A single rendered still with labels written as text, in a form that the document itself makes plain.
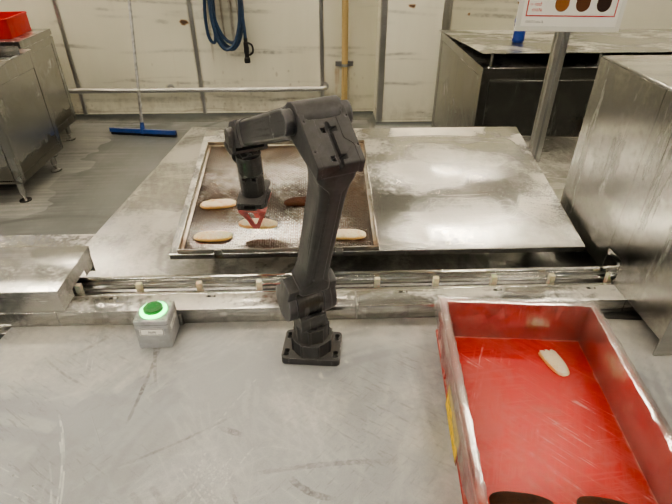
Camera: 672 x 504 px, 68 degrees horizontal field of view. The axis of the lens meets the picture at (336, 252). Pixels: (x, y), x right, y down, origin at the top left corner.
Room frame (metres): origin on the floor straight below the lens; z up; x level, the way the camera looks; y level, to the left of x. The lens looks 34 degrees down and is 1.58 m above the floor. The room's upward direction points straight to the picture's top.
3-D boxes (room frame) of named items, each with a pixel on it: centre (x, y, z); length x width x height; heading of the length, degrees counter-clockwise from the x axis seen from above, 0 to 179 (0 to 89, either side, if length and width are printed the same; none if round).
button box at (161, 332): (0.80, 0.38, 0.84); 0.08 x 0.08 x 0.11; 2
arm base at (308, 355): (0.76, 0.05, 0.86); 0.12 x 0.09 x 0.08; 86
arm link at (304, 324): (0.78, 0.06, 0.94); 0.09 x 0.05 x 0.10; 27
